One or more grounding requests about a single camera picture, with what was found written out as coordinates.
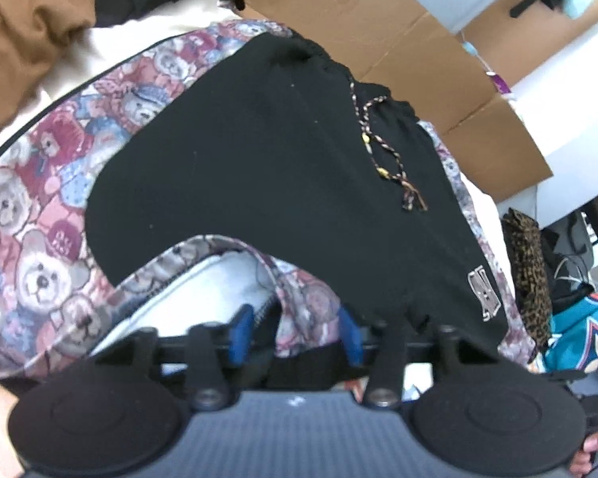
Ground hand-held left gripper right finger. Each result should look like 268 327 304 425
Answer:
339 306 462 411

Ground cream bear-print blanket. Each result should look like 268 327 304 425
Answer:
0 0 516 290

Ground grey bag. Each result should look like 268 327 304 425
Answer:
543 212 589 260

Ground black bear-print pants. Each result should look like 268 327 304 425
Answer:
0 20 536 394

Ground teal patterned jersey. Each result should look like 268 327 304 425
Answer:
541 286 598 376

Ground brown garment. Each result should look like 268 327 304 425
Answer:
0 0 100 145

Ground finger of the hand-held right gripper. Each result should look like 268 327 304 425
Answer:
543 371 588 385

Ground purple tissue pack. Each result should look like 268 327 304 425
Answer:
487 72 514 100

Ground white charger cables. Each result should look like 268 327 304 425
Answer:
553 254 595 290

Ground upright cardboard box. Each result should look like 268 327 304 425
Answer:
463 0 598 85

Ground flattened cardboard sheet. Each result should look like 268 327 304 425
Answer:
229 0 554 205

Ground leopard print garment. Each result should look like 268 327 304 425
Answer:
501 206 551 354

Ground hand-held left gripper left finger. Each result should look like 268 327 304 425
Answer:
132 304 255 411

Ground black bag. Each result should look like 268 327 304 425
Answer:
541 239 598 314

